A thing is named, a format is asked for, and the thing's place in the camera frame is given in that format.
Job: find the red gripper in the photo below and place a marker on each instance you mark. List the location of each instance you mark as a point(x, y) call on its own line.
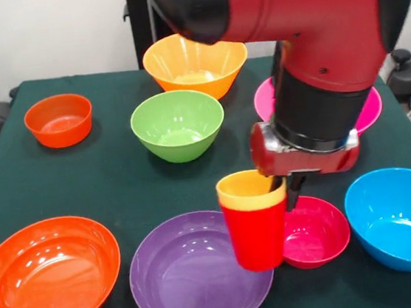
point(265, 158)

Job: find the stack of yellow cups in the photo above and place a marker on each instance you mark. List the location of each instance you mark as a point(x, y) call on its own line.
point(243, 187)

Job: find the red cup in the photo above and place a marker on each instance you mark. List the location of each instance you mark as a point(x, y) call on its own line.
point(256, 237)

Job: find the small orange bowl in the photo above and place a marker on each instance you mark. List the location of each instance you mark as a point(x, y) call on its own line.
point(57, 122)

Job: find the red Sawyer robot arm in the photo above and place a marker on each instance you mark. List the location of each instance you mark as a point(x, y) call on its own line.
point(309, 23)

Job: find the small crimson bowl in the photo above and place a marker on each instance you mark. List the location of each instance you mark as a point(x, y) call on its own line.
point(318, 230)

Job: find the large magenta bowl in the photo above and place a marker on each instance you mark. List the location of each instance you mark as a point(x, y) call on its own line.
point(263, 103)

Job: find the blue bowl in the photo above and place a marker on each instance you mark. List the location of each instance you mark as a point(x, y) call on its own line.
point(402, 221)

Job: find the green bowl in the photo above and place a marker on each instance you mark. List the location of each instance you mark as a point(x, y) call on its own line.
point(176, 124)

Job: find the purple bowl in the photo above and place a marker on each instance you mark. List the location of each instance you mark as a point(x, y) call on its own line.
point(190, 282)

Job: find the large light orange bowl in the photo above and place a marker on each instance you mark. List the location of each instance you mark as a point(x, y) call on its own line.
point(195, 66)

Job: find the dark green table cloth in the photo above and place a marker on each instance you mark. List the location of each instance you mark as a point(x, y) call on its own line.
point(120, 186)

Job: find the large red-orange bowl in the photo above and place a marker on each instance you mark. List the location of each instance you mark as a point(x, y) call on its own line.
point(48, 276)

